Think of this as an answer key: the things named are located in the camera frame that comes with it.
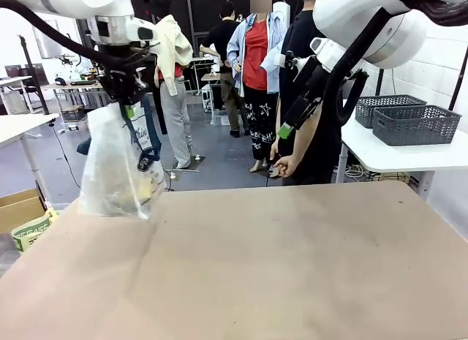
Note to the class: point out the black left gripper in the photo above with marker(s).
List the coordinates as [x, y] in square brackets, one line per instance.
[122, 80]

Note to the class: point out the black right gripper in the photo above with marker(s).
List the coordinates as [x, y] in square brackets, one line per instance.
[311, 87]

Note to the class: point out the clear printed shopping bag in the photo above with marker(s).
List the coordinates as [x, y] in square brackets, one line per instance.
[113, 164]

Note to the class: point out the person's right forearm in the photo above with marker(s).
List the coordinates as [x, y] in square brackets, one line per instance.
[305, 139]

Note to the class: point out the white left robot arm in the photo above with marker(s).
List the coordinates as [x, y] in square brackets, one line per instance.
[73, 0]

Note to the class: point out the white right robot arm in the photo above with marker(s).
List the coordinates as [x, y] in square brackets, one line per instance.
[369, 22]

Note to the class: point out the person's right hand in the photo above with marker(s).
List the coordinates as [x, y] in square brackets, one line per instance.
[287, 166]

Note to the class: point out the person in black clothes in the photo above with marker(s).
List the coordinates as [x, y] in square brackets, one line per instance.
[318, 153]

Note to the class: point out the person in cream hoodie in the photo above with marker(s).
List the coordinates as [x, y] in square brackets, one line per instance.
[175, 98]

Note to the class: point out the cluttered background desk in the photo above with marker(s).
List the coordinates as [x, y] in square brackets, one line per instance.
[77, 89]

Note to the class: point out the blue chair seat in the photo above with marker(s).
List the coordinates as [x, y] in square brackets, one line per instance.
[84, 147]

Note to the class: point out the person in red shirt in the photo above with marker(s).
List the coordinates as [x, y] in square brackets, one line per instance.
[257, 62]

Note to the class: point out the black tripod stand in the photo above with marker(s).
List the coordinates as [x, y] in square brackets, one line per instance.
[34, 76]

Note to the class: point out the small grey plastic basket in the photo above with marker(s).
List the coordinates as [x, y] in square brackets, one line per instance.
[387, 102]

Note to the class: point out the empty white table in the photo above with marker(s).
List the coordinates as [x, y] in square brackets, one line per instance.
[22, 126]

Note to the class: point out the person in black t-shirt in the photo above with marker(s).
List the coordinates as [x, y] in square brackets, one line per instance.
[226, 36]

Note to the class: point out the white table with baskets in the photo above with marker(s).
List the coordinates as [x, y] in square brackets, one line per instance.
[402, 157]

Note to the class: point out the large grey plastic basket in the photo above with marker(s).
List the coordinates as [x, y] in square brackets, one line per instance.
[413, 128]

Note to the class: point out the brown cardboard box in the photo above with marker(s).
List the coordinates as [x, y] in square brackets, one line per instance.
[20, 208]

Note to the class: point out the green and white sack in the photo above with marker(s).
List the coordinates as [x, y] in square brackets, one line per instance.
[31, 232]

